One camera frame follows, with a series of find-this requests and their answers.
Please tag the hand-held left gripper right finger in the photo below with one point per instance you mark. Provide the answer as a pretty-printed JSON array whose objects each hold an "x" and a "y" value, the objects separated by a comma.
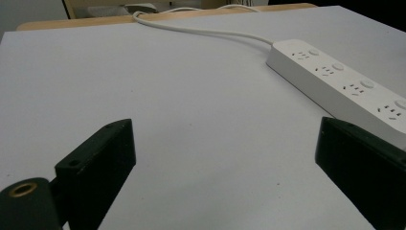
[{"x": 367, "y": 172}]

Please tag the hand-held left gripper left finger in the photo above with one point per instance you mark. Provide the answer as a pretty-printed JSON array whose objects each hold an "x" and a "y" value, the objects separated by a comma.
[{"x": 95, "y": 172}]

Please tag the white power strip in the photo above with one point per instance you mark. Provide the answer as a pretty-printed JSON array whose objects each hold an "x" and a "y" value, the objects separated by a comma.
[{"x": 338, "y": 83}]

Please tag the wooden table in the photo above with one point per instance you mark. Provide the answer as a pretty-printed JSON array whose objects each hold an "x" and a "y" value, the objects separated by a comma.
[{"x": 95, "y": 20}]

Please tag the grey object behind table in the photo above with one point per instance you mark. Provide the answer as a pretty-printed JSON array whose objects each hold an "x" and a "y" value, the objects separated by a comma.
[{"x": 121, "y": 9}]

